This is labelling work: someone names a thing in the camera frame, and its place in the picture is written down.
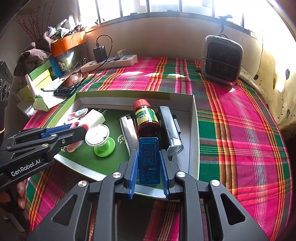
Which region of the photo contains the black charger cable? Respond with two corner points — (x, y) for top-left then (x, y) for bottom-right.
(40, 34), (114, 92)

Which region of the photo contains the red cap brown bottle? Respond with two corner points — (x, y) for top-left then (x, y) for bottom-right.
(133, 99), (161, 138)

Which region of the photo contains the plaid pink green tablecloth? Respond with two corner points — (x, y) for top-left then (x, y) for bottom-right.
(26, 57), (293, 240)

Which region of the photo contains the white power strip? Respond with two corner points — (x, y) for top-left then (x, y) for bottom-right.
(80, 55), (138, 73)

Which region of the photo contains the silver black flashlight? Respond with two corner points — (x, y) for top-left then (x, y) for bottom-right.
(158, 106), (184, 157)

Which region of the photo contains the person's left hand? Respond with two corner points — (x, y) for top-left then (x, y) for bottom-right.
(16, 181), (27, 209)

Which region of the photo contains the brown fabric bag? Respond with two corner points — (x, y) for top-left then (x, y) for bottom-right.
(14, 31), (52, 77)

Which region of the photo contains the orange plastic bin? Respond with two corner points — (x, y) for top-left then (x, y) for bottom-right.
(51, 31), (86, 57)

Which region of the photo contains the yellow green box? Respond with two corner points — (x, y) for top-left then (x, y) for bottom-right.
(16, 69), (52, 102)

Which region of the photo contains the green cardboard box tray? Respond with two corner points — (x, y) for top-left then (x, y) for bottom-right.
(46, 91), (200, 181)

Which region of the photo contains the heart pattern curtain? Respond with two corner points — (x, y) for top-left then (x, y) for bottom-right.
(242, 20), (295, 130)

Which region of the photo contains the black smartphone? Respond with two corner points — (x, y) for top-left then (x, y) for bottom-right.
(53, 72), (87, 97)

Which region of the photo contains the white usb charger cube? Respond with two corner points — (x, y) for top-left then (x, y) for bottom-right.
(80, 109), (105, 128)

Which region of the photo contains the white green suction holder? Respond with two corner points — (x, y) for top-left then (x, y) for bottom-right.
(85, 124), (115, 158)

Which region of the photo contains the blue digital display module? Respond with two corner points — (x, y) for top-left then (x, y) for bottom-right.
(138, 138), (160, 185)

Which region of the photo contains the pink white red device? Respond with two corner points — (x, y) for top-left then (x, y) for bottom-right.
(67, 121), (89, 153)

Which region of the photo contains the white tube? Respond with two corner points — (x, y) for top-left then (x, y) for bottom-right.
(25, 74), (37, 98)

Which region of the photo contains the pink mint small device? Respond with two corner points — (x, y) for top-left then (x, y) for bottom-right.
(64, 108), (88, 125)

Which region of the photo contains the silver metal lighter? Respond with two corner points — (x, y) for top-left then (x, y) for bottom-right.
(119, 114), (139, 156)

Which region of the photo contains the black charger plug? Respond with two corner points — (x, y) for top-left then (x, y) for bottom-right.
(93, 46), (107, 63)

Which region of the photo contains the small white black heater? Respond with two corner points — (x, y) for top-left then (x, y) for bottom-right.
(201, 35), (243, 86)

